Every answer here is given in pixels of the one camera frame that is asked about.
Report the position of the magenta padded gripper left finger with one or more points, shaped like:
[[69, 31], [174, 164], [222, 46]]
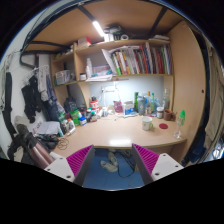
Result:
[[73, 168]]

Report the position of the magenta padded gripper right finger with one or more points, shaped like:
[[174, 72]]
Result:
[[153, 166]]

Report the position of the metallic pink thermos flask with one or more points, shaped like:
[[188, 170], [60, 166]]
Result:
[[38, 153]]

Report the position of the grey shoes on floor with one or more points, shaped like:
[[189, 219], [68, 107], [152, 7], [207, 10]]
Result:
[[111, 165]]

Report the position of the white ceramic mug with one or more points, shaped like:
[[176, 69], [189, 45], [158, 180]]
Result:
[[147, 123]]

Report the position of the clear bottle with green cap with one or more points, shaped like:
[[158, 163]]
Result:
[[180, 123]]

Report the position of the green packet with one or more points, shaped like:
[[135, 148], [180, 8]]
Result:
[[75, 117]]

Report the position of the brown ceramic mug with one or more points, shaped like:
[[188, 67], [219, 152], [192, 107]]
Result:
[[168, 115]]

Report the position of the tall clear glass bottle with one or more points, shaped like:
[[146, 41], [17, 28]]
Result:
[[166, 99]]

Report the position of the pink packet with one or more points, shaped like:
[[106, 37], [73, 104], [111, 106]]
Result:
[[118, 107]]

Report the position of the red lidded jar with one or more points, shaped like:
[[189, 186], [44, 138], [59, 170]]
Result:
[[94, 104]]

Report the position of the black clothes on hangers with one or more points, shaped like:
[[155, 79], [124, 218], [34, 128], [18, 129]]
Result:
[[36, 102]]

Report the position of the clear plastic storage box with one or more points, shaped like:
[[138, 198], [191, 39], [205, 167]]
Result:
[[62, 77]]

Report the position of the white spray bottle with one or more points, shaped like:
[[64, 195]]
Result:
[[89, 69]]

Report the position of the row of colourful books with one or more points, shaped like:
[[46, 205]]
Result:
[[141, 59]]

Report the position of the ceiling strip light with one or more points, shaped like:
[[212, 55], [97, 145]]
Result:
[[98, 28]]

